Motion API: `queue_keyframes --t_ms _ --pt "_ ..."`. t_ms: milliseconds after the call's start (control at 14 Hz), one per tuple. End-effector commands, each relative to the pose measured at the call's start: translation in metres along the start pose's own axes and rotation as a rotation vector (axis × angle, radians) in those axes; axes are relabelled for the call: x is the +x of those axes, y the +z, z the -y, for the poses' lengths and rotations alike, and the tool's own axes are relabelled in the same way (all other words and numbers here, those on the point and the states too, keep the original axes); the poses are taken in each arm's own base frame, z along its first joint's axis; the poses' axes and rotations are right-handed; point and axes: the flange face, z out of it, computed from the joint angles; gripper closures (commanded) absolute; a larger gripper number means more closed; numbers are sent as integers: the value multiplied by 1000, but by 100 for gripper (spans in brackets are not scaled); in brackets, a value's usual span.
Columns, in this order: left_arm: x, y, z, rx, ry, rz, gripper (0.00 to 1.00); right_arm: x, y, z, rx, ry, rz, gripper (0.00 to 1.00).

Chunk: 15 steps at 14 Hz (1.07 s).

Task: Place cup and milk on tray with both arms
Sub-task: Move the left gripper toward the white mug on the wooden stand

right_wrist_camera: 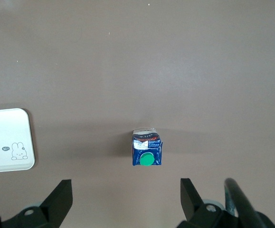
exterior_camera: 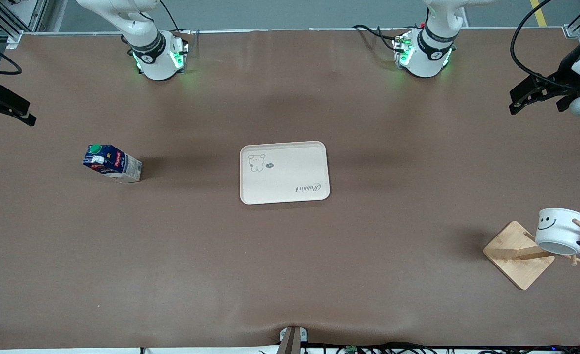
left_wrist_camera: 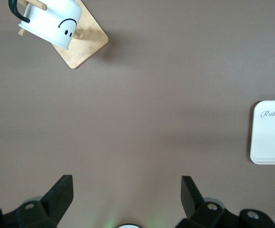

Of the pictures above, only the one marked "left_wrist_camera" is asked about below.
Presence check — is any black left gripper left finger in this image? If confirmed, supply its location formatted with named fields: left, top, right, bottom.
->
left=0, top=175, right=74, bottom=228

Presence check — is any white rabbit print tray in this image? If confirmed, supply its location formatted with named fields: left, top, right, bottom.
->
left=249, top=100, right=275, bottom=165

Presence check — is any wooden mug rack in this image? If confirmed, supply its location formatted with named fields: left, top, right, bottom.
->
left=18, top=0, right=109, bottom=70

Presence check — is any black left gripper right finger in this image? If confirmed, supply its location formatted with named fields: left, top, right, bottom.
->
left=176, top=175, right=275, bottom=228

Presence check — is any white smiley face cup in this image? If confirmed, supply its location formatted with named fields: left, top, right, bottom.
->
left=8, top=0, right=83, bottom=51

